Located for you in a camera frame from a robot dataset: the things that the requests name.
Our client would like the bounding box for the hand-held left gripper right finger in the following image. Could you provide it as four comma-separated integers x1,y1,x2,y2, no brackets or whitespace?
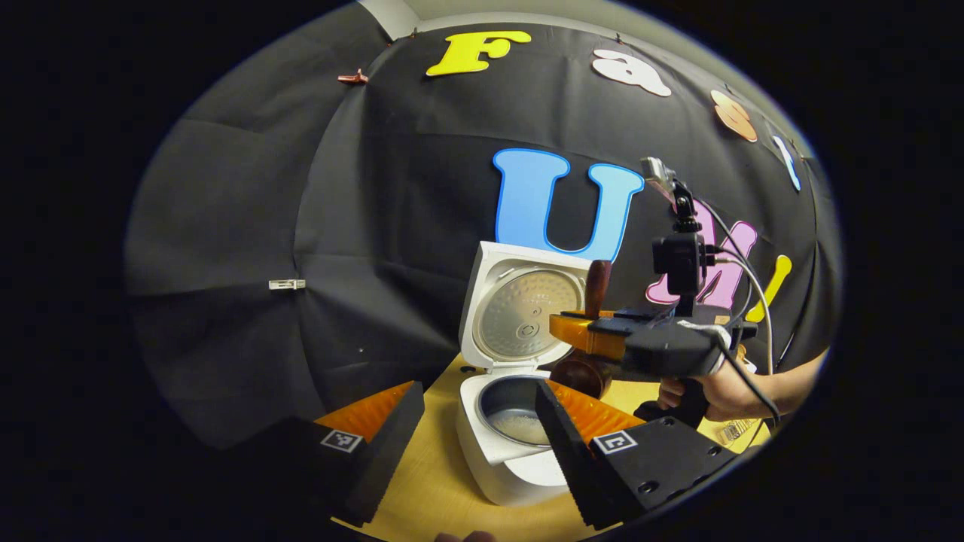
535,380,739,530

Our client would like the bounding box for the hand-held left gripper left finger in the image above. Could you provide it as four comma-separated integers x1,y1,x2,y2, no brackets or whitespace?
249,382,426,528

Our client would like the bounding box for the brown wooden spoon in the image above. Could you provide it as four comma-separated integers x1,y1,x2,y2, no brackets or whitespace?
550,260,615,400

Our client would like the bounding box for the white rice layer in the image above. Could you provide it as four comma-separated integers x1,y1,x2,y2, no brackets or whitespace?
501,410,554,446

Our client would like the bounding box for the white rice cooker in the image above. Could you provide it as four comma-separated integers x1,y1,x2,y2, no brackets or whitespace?
456,241,603,507

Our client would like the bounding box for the clear chopstick holder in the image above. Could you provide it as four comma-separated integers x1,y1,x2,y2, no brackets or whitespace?
715,418,758,446

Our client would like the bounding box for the black backdrop cloth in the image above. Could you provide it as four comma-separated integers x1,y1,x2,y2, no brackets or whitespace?
124,4,843,452

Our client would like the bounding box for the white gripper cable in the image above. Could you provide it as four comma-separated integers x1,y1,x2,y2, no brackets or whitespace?
708,256,776,376

